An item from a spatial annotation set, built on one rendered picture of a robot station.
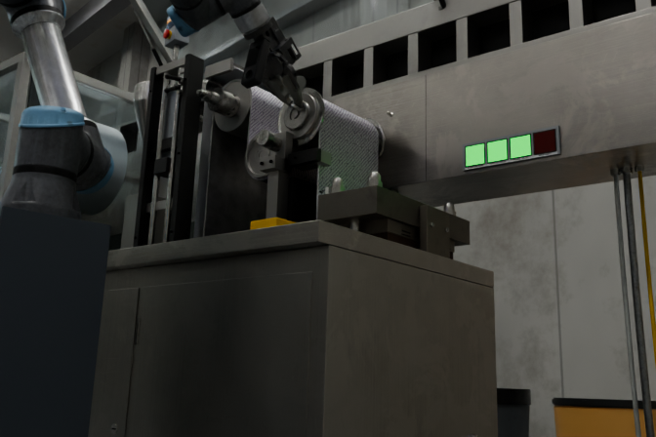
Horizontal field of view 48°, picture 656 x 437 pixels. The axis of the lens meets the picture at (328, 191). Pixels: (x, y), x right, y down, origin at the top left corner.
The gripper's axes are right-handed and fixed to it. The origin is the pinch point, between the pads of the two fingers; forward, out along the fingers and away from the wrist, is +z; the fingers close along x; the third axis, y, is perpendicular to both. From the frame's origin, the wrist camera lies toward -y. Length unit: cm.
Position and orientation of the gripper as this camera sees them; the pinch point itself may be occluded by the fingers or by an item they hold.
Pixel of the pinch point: (294, 104)
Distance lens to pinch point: 175.3
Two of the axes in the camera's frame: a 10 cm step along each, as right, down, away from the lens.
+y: 4.3, -6.0, 6.8
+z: 4.6, 7.9, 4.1
